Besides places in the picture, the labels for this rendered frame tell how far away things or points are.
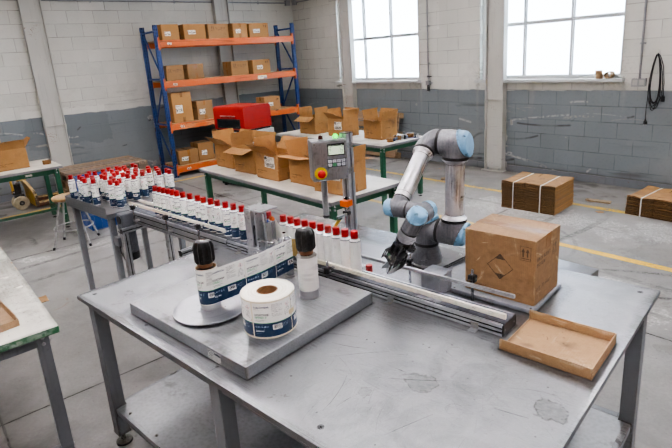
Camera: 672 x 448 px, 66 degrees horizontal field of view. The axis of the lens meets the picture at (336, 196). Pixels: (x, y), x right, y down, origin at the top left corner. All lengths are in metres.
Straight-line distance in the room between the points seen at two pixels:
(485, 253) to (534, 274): 0.21
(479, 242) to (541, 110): 5.70
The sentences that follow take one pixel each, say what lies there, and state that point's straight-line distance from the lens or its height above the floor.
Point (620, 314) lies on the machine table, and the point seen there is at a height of 0.83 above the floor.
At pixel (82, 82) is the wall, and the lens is 9.57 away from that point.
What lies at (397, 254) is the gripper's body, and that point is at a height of 1.05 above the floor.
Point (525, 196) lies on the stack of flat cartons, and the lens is 6.23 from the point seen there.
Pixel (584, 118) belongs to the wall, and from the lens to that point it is 7.55.
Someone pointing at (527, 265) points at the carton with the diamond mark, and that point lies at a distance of 2.14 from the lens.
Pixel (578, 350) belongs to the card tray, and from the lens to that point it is 1.99.
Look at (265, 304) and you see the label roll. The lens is 1.88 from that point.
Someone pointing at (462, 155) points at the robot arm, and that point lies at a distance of 2.33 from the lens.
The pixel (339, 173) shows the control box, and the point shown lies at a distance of 2.40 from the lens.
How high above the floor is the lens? 1.84
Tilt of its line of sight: 15 degrees down
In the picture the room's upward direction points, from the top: 4 degrees counter-clockwise
